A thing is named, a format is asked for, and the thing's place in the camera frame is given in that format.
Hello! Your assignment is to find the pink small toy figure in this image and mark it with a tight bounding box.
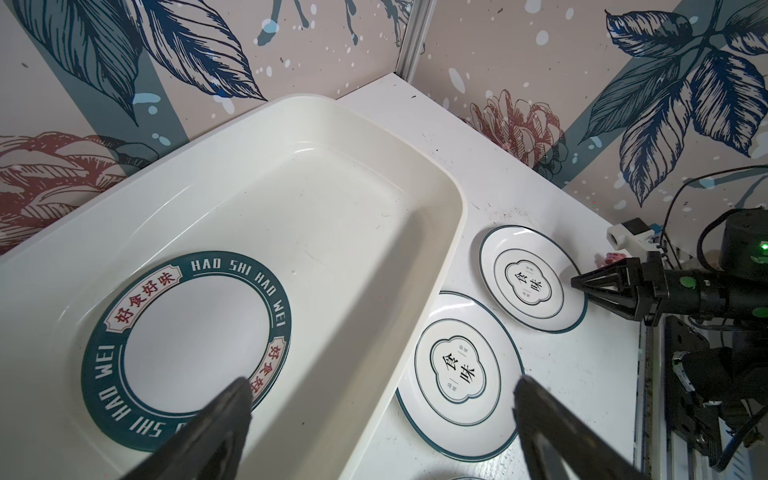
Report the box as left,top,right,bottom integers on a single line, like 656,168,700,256
595,252,627,268

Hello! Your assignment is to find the white green-rim plate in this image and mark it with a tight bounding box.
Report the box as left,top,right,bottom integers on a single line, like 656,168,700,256
479,225,587,334
396,291,525,462

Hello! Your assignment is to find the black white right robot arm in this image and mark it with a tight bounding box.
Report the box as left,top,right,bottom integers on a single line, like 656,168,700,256
571,208,767,472

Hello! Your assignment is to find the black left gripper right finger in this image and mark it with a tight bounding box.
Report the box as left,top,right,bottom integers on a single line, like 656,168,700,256
513,375,643,479

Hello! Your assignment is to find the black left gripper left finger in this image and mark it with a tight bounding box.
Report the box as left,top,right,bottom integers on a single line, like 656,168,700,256
124,377,252,479

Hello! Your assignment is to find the green band plate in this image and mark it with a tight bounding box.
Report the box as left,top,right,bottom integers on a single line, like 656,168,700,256
81,251,292,452

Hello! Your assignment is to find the white green-rim plate front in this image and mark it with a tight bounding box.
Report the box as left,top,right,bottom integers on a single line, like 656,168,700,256
479,225,587,334

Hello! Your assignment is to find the white green-rim plate rear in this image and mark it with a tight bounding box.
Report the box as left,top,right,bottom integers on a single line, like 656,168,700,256
396,291,525,462

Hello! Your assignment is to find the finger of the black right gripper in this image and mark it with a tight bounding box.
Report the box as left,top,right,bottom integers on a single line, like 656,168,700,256
571,257,642,291
583,287,641,321

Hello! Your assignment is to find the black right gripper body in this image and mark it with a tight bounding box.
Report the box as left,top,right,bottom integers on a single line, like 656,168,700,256
635,252,767,326

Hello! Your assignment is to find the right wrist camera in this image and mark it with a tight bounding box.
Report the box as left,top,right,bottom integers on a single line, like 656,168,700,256
606,218,661,261

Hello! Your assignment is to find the white plastic bin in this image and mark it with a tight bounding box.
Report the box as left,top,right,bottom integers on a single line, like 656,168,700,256
1,96,467,479

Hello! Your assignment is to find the black thin cable right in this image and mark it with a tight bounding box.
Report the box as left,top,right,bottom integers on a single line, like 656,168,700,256
659,164,768,265

